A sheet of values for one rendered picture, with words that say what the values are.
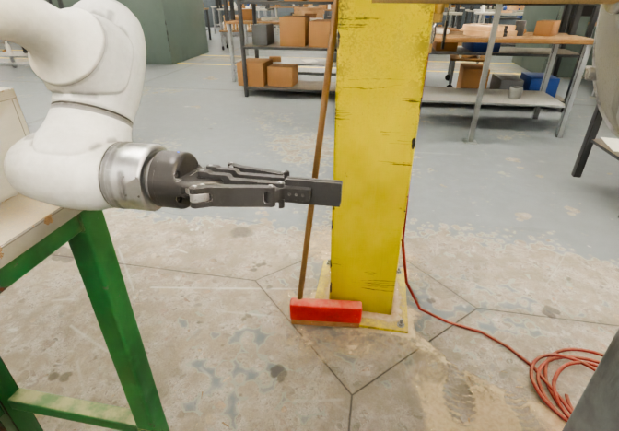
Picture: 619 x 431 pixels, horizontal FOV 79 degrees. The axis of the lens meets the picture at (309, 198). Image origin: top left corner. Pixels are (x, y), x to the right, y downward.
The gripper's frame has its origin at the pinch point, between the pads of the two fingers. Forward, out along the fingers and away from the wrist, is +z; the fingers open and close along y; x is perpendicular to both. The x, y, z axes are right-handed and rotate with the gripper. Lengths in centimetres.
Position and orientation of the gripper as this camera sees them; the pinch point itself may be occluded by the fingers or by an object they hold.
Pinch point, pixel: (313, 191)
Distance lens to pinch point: 46.5
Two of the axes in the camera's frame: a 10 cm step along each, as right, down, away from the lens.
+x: 0.3, -9.4, -3.4
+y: -1.8, 3.3, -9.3
